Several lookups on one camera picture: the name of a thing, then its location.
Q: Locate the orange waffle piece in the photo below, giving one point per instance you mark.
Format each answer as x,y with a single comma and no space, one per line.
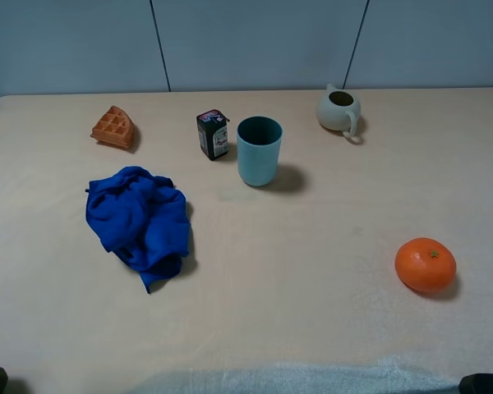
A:
115,128

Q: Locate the black robot base right corner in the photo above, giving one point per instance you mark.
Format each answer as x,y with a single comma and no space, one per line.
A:
478,383

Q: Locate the light blue plastic cup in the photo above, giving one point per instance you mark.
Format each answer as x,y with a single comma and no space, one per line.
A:
258,145

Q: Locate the small black juice carton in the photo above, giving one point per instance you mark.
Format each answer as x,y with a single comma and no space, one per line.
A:
212,129

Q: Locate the crumpled blue cloth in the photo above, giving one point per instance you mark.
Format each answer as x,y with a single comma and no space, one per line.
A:
142,219

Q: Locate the cream ceramic teapot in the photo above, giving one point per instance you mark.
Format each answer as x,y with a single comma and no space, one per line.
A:
339,111

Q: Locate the orange mandarin fruit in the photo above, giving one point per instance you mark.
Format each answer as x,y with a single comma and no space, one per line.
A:
425,265

